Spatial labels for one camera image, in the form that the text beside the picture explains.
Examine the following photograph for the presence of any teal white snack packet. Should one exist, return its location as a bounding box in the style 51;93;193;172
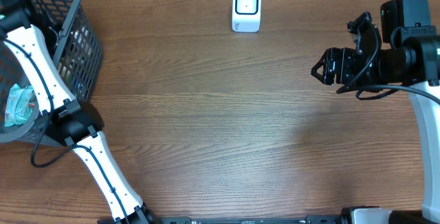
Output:
5;84;35;127

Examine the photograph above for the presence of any blue Oreo cookie pack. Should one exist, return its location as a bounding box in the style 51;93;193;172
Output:
67;63;85;97

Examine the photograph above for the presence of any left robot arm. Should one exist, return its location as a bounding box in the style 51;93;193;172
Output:
1;0;159;223

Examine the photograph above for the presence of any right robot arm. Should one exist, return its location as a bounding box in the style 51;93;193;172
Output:
311;0;439;223

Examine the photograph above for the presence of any white barcode scanner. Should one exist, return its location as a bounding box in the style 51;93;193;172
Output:
232;0;261;33

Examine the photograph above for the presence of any grey plastic mesh basket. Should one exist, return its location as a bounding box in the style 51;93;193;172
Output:
1;0;103;146

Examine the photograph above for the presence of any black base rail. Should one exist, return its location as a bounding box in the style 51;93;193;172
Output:
98;215;344;224

